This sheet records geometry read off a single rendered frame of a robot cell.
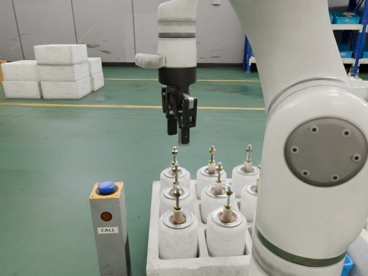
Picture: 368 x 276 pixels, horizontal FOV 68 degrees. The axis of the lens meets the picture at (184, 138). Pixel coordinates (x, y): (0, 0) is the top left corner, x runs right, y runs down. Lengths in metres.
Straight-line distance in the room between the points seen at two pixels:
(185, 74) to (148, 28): 5.35
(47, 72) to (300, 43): 3.08
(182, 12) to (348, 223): 0.40
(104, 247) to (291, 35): 0.64
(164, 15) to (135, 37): 5.40
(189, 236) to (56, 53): 2.73
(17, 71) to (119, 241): 2.89
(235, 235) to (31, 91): 2.99
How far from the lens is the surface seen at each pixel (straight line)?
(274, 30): 0.28
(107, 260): 0.79
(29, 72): 3.39
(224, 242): 0.69
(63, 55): 3.15
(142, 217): 1.12
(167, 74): 0.52
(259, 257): 0.32
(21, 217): 1.28
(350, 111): 0.23
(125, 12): 5.97
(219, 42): 5.75
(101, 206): 0.69
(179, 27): 0.51
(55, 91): 3.26
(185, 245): 0.68
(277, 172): 0.25
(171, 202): 0.75
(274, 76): 0.29
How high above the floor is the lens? 0.67
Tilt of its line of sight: 21 degrees down
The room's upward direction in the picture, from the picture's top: straight up
